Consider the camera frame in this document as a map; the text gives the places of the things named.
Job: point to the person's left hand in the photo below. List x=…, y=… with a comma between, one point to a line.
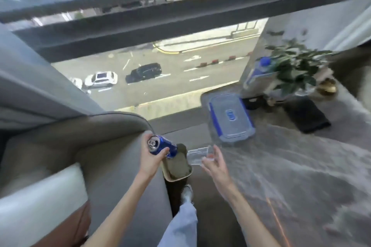
x=149, y=164

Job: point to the person's right hand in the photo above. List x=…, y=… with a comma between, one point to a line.
x=218, y=171

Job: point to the person's right thumb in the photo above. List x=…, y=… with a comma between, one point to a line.
x=206, y=165

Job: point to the person's left thumb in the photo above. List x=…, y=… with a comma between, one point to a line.
x=162, y=152

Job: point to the blue drink can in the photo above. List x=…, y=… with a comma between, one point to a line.
x=165, y=145

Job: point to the person's left forearm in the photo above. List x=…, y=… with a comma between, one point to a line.
x=121, y=212

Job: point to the person's right forearm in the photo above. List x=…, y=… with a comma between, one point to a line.
x=252, y=217

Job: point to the clear plastic cup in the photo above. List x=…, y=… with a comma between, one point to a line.
x=198, y=154

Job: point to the black bin with beige rim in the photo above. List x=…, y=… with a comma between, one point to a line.
x=178, y=168

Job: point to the person's white shoe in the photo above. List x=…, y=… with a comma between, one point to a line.
x=187, y=193

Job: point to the grey sofa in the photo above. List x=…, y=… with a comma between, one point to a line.
x=110, y=154

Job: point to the clear container with blue lid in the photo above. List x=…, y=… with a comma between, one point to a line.
x=230, y=118

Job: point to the person's leg in light jeans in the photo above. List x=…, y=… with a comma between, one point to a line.
x=181, y=226

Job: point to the small black object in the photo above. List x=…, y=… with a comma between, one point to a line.
x=255, y=102

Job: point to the black car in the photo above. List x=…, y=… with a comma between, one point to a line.
x=144, y=72

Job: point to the white car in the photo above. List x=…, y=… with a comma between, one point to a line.
x=101, y=79
x=77, y=83

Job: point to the plastic bottle with blue cap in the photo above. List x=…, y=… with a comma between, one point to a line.
x=259, y=74

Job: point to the green potted plant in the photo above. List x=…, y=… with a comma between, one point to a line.
x=295, y=67

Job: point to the white cushion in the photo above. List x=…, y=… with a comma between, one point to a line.
x=37, y=206

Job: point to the small gold pot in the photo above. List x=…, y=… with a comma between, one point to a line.
x=327, y=87

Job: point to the white curtain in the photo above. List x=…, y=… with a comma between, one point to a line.
x=350, y=28

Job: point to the dark window frame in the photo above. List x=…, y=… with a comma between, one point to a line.
x=174, y=15

